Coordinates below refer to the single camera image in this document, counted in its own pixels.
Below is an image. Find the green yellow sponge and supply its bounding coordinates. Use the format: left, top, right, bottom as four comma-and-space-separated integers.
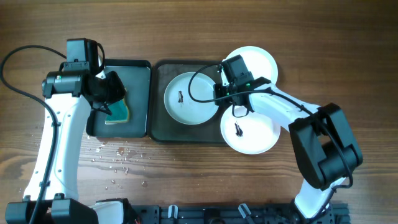
104, 99, 130, 125

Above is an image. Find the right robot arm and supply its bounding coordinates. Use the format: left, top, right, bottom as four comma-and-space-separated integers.
214, 55, 363, 223

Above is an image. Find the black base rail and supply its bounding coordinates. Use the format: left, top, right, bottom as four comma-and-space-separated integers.
133, 203, 351, 224

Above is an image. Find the white plate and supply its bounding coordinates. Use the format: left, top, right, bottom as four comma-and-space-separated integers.
164, 72, 219, 125
220, 106, 280, 155
221, 46, 279, 105

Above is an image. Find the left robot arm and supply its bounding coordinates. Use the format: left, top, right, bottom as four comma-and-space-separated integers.
5, 70, 137, 223

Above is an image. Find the black water tray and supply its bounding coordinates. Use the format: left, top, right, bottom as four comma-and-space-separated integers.
86, 59, 151, 138

